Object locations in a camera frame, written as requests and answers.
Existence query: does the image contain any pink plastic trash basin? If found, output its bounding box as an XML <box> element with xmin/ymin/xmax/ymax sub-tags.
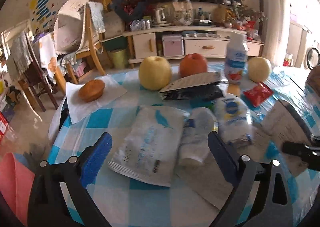
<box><xmin>1</xmin><ymin>153</ymin><xmax>35</xmax><ymax>226</ymax></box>

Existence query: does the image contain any dark carton wrapper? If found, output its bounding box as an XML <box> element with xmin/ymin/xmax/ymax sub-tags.
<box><xmin>261</xmin><ymin>100</ymin><xmax>319</xmax><ymax>177</ymax></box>

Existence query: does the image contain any white printed paper wrapper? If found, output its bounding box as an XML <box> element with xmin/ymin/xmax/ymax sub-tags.
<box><xmin>175</xmin><ymin>126</ymin><xmax>311</xmax><ymax>210</ymax></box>

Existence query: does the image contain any red snack packet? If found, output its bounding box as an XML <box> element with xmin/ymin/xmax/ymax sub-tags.
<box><xmin>243</xmin><ymin>82</ymin><xmax>273</xmax><ymax>108</ymax></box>

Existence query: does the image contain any white blue wrapper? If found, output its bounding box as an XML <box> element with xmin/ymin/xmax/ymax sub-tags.
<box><xmin>214</xmin><ymin>94</ymin><xmax>254</xmax><ymax>148</ymax></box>

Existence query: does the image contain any gold square tin lid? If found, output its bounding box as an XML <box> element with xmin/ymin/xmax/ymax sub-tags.
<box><xmin>227</xmin><ymin>84</ymin><xmax>241</xmax><ymax>97</ymax></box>

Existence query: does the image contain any white blue bird pouch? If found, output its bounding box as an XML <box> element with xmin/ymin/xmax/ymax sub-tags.
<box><xmin>108</xmin><ymin>106</ymin><xmax>190</xmax><ymax>187</ymax></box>

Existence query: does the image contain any black white snack bag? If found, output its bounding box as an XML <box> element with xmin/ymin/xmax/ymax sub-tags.
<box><xmin>159</xmin><ymin>72</ymin><xmax>223</xmax><ymax>101</ymax></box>

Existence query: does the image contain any blue white checkered tablecloth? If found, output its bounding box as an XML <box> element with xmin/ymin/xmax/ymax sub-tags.
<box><xmin>48</xmin><ymin>64</ymin><xmax>319</xmax><ymax>226</ymax></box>

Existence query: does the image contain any small yellow pear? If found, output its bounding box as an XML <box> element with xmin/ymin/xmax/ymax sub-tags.
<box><xmin>248</xmin><ymin>57</ymin><xmax>272</xmax><ymax>83</ymax></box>

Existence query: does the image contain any washing machine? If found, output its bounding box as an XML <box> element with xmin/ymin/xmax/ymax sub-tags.
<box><xmin>306</xmin><ymin>47</ymin><xmax>320</xmax><ymax>70</ymax></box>

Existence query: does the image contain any white paper napkin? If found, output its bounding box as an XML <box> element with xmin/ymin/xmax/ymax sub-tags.
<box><xmin>66</xmin><ymin>75</ymin><xmax>127</xmax><ymax>124</ymax></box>

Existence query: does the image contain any brown muffin cake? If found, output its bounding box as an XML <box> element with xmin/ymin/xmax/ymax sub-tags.
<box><xmin>78</xmin><ymin>79</ymin><xmax>105</xmax><ymax>103</ymax></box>

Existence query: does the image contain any white yogurt drink bottle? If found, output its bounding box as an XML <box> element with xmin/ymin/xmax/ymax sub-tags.
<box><xmin>224</xmin><ymin>33</ymin><xmax>248</xmax><ymax>85</ymax></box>

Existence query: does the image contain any dark wooden chair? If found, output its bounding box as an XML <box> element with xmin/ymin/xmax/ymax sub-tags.
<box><xmin>10</xmin><ymin>31</ymin><xmax>58</xmax><ymax>111</ymax></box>

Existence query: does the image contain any red orange apple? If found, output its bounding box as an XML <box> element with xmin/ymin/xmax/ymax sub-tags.
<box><xmin>179</xmin><ymin>53</ymin><xmax>208</xmax><ymax>77</ymax></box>

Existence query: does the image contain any light wooden chair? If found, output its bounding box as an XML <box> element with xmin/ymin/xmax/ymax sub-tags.
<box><xmin>56</xmin><ymin>0</ymin><xmax>105</xmax><ymax>84</ymax></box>

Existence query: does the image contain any cream tv cabinet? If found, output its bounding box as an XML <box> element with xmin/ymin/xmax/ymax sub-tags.
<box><xmin>122</xmin><ymin>25</ymin><xmax>265</xmax><ymax>65</ymax></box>

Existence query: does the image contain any green waste bin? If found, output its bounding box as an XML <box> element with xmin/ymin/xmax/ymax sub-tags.
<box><xmin>109</xmin><ymin>48</ymin><xmax>128</xmax><ymax>70</ymax></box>

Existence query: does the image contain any large yellow pear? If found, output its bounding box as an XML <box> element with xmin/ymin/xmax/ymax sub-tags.
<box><xmin>138</xmin><ymin>56</ymin><xmax>172</xmax><ymax>91</ymax></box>

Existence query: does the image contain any pink storage box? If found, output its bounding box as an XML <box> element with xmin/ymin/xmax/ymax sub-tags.
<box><xmin>162</xmin><ymin>34</ymin><xmax>184</xmax><ymax>57</ymax></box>

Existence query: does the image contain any white curtain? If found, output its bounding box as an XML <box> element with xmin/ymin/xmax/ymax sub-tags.
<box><xmin>262</xmin><ymin>0</ymin><xmax>290</xmax><ymax>66</ymax></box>

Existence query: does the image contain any white folded cushion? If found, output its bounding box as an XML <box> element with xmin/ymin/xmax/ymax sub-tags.
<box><xmin>54</xmin><ymin>0</ymin><xmax>88</xmax><ymax>54</ymax></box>

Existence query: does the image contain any white electric kettle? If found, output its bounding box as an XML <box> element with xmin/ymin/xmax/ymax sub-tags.
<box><xmin>153</xmin><ymin>7</ymin><xmax>171</xmax><ymax>27</ymax></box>

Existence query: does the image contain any dark flower bouquet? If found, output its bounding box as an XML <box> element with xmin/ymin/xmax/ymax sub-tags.
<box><xmin>108</xmin><ymin>0</ymin><xmax>149</xmax><ymax>23</ymax></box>

